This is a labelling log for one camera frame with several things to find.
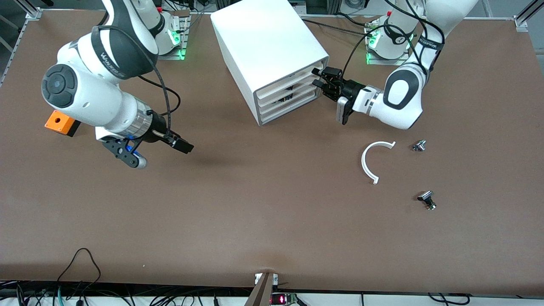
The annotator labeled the white semicircular plastic bracket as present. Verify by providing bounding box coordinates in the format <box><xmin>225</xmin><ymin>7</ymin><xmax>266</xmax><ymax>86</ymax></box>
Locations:
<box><xmin>361</xmin><ymin>141</ymin><xmax>397</xmax><ymax>185</ymax></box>

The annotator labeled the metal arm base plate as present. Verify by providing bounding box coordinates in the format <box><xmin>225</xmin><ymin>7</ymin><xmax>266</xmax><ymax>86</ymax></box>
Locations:
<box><xmin>159</xmin><ymin>11</ymin><xmax>190</xmax><ymax>60</ymax></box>
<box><xmin>365</xmin><ymin>19</ymin><xmax>411</xmax><ymax>66</ymax></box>

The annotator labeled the orange box with black base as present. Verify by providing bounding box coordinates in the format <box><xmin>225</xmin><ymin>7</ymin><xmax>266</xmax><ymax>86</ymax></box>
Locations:
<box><xmin>45</xmin><ymin>110</ymin><xmax>81</xmax><ymax>137</ymax></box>

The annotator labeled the thin black looped cable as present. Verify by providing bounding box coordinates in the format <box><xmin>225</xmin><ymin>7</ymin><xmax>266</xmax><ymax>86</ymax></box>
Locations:
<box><xmin>57</xmin><ymin>248</ymin><xmax>102</xmax><ymax>296</ymax></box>

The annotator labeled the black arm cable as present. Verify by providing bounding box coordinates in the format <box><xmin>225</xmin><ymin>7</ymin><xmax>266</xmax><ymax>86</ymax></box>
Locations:
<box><xmin>342</xmin><ymin>0</ymin><xmax>445</xmax><ymax>82</ymax></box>
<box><xmin>91</xmin><ymin>25</ymin><xmax>182</xmax><ymax>142</ymax></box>

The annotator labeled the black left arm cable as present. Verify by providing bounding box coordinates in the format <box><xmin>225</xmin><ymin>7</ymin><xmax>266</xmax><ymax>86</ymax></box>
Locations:
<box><xmin>342</xmin><ymin>0</ymin><xmax>445</xmax><ymax>82</ymax></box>

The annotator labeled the white drawer cabinet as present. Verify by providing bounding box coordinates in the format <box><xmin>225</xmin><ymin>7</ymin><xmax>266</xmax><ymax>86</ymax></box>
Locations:
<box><xmin>210</xmin><ymin>0</ymin><xmax>330</xmax><ymax>127</ymax></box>

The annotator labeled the device with red display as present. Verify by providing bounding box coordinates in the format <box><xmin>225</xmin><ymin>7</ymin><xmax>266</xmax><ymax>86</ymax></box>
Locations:
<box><xmin>271</xmin><ymin>292</ymin><xmax>299</xmax><ymax>306</ymax></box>

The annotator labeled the cream plastic drawer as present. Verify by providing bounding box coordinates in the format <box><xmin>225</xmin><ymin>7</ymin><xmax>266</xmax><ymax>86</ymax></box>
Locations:
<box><xmin>259</xmin><ymin>91</ymin><xmax>318</xmax><ymax>124</ymax></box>
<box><xmin>256</xmin><ymin>64</ymin><xmax>319</xmax><ymax>99</ymax></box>
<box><xmin>257</xmin><ymin>76</ymin><xmax>319</xmax><ymax>107</ymax></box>
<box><xmin>258</xmin><ymin>83</ymin><xmax>319</xmax><ymax>115</ymax></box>

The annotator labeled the brown camera mount post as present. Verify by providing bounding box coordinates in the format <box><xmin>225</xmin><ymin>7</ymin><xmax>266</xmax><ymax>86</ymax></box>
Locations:
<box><xmin>244</xmin><ymin>272</ymin><xmax>279</xmax><ymax>306</ymax></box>

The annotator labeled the black cable below table edge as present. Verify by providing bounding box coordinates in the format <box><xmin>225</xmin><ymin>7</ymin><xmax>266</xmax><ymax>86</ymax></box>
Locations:
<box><xmin>427</xmin><ymin>293</ymin><xmax>471</xmax><ymax>305</ymax></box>

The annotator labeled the black base power cable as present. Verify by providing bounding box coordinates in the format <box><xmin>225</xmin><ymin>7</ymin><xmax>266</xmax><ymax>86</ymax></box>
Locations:
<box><xmin>301</xmin><ymin>18</ymin><xmax>374</xmax><ymax>37</ymax></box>
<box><xmin>335</xmin><ymin>12</ymin><xmax>374</xmax><ymax>28</ymax></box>

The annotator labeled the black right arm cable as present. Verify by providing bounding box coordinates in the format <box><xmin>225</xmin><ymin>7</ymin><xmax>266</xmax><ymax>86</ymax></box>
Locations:
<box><xmin>91</xmin><ymin>25</ymin><xmax>182</xmax><ymax>142</ymax></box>

